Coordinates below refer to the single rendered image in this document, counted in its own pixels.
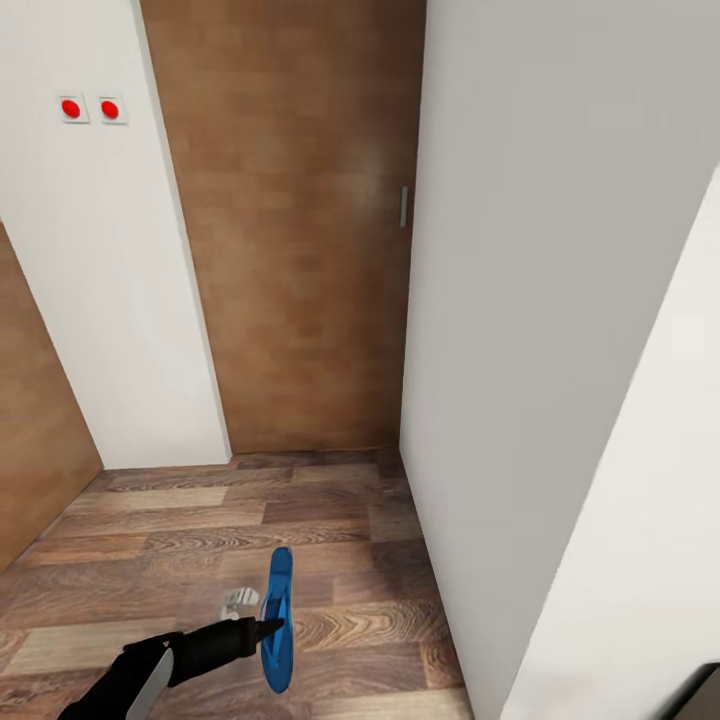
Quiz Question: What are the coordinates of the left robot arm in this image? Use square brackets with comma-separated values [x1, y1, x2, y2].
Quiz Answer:
[57, 587, 285, 720]

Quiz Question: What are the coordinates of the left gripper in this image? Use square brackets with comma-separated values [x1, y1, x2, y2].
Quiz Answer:
[199, 617, 285, 675]

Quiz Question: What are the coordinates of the sandal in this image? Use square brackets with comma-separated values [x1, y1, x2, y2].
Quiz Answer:
[261, 547, 293, 694]

